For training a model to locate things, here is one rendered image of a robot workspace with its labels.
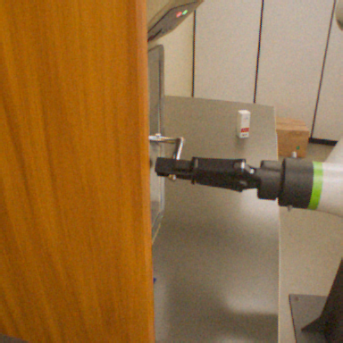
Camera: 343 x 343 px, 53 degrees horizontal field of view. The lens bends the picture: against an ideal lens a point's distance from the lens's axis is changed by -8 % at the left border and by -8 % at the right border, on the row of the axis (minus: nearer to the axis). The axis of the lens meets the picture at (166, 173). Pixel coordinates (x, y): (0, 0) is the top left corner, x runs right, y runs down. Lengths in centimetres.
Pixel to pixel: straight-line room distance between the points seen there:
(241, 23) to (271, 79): 61
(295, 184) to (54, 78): 45
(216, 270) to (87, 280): 38
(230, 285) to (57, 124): 53
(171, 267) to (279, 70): 296
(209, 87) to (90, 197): 330
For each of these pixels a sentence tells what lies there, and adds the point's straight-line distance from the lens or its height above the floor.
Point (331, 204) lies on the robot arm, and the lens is 68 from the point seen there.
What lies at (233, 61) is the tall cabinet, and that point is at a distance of 358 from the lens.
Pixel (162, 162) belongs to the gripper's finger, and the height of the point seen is 118.
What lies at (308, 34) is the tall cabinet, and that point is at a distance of 355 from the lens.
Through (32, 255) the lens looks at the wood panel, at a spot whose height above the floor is 117.
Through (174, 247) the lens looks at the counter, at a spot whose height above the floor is 94.
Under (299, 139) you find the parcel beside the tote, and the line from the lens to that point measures 343.
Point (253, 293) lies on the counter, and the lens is 78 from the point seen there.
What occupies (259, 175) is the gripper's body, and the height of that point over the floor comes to 119.
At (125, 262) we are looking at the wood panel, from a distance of 45.
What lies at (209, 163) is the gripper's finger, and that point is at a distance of 66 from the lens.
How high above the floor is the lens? 151
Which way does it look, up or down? 30 degrees down
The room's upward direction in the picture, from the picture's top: straight up
